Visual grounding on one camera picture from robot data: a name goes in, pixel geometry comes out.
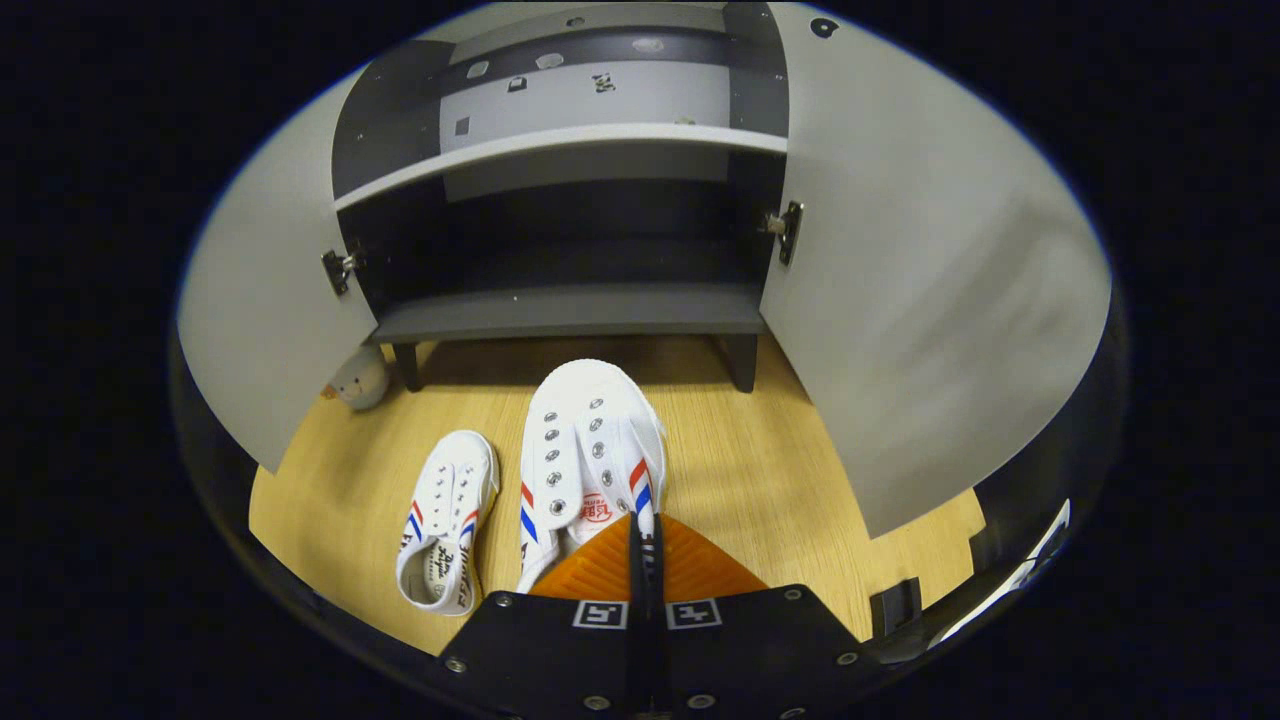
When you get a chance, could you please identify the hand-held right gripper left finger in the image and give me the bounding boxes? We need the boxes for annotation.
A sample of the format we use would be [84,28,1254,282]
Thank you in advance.
[437,512,646,720]

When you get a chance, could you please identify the small black block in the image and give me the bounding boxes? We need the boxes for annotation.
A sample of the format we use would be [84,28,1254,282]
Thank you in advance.
[870,578,923,641]

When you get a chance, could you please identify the white canvas shoe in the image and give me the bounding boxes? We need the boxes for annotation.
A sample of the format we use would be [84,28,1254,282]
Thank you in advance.
[396,430,500,616]
[517,358,668,596]

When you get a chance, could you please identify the white cabinet door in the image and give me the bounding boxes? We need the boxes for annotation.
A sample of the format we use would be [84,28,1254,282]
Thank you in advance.
[760,0,1113,541]
[178,68,379,473]

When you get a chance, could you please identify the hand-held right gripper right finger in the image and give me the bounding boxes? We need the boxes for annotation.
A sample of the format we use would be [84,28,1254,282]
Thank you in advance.
[640,512,883,720]

